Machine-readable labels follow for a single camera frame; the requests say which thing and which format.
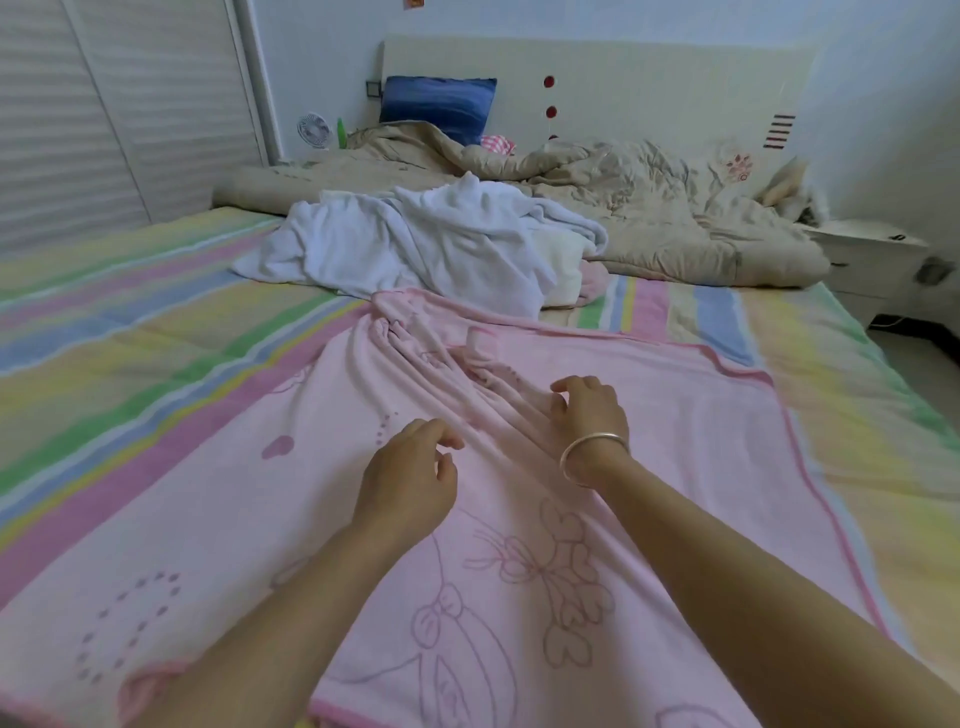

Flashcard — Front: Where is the person's left hand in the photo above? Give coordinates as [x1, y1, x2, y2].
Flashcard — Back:
[349, 417, 467, 554]

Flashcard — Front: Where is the person's right hand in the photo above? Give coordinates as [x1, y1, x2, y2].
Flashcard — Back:
[532, 373, 632, 485]

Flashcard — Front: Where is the cream fleece blanket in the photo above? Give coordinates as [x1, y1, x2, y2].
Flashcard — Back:
[540, 232, 590, 309]

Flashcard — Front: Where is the white towel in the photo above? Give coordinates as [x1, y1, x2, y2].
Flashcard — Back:
[229, 172, 609, 321]

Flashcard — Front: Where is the person's right forearm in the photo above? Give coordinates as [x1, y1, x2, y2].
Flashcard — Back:
[577, 450, 960, 728]

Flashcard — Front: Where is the person's left forearm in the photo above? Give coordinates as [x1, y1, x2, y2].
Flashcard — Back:
[135, 525, 407, 728]

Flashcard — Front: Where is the beige quilt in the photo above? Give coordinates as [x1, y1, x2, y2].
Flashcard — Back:
[213, 120, 831, 290]

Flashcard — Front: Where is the striped pastel bed sheet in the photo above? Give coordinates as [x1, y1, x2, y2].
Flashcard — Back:
[0, 205, 960, 728]

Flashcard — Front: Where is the cream plush toy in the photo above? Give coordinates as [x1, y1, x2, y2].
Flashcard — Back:
[757, 157, 830, 227]

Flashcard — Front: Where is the white nightstand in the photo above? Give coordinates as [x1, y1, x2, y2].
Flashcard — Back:
[810, 220, 939, 324]

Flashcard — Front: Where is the white headboard with red dots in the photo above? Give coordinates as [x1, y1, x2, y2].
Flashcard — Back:
[375, 36, 816, 197]

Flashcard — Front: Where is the blue pillow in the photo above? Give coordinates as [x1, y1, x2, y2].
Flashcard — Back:
[379, 75, 500, 147]

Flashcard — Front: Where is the dark brown baseboard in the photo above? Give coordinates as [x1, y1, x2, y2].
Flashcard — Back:
[870, 312, 960, 362]

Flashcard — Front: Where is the small white desk fan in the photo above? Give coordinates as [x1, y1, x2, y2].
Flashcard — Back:
[295, 112, 335, 152]

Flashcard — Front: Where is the silver bracelet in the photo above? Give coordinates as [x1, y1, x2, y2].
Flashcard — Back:
[559, 432, 632, 485]

